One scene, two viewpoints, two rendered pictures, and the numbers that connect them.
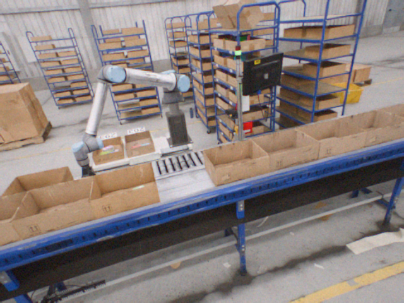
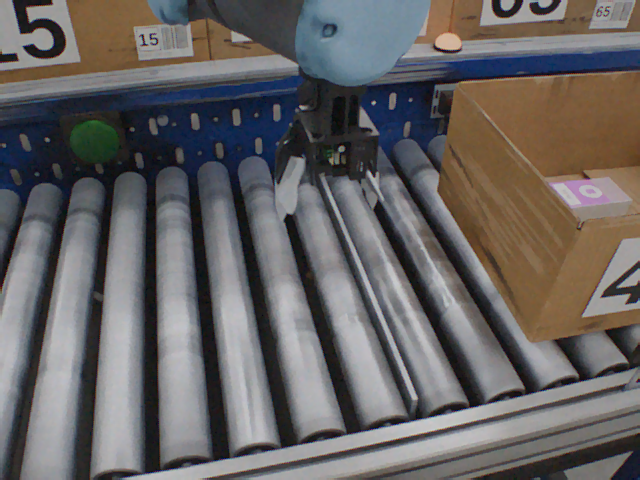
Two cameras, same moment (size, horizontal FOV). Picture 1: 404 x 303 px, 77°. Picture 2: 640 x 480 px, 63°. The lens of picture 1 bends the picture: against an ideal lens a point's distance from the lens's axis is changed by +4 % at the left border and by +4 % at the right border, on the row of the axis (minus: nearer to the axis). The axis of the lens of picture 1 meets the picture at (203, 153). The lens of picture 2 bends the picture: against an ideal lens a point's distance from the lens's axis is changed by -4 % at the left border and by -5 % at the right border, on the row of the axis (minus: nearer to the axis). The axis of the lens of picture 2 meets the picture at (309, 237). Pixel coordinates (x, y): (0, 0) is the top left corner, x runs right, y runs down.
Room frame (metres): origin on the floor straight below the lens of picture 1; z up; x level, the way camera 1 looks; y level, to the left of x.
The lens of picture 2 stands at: (2.24, 0.92, 1.21)
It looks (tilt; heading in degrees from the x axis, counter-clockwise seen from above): 41 degrees down; 181
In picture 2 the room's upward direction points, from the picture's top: straight up
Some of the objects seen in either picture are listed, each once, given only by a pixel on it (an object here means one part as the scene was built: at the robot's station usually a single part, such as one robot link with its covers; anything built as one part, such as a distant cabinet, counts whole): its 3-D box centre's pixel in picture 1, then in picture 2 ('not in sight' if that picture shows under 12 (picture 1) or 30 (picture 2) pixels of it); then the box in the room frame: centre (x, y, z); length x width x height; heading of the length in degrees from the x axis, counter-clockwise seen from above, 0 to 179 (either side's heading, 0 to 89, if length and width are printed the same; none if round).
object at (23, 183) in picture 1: (41, 189); (629, 185); (1.69, 1.31, 0.83); 0.39 x 0.29 x 0.17; 102
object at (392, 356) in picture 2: not in sight; (350, 273); (1.72, 0.97, 0.70); 0.46 x 0.01 x 0.09; 13
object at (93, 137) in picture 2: not in sight; (94, 142); (1.56, 0.59, 0.81); 0.07 x 0.01 x 0.07; 103
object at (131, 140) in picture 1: (139, 143); not in sight; (2.42, 0.67, 0.80); 0.38 x 0.28 x 0.10; 15
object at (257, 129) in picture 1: (246, 125); not in sight; (3.04, -0.62, 0.59); 0.40 x 0.30 x 0.10; 11
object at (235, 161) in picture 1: (235, 162); not in sight; (1.53, -0.22, 0.96); 0.39 x 0.29 x 0.17; 103
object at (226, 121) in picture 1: (240, 91); not in sight; (3.29, -0.61, 0.98); 0.98 x 0.49 x 1.96; 13
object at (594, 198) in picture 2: not in sight; (583, 205); (1.66, 1.28, 0.78); 0.10 x 0.06 x 0.05; 102
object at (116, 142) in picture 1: (108, 149); not in sight; (2.35, 0.98, 0.80); 0.38 x 0.28 x 0.10; 15
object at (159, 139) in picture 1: (142, 146); not in sight; (2.47, 0.65, 0.74); 1.00 x 0.58 x 0.03; 103
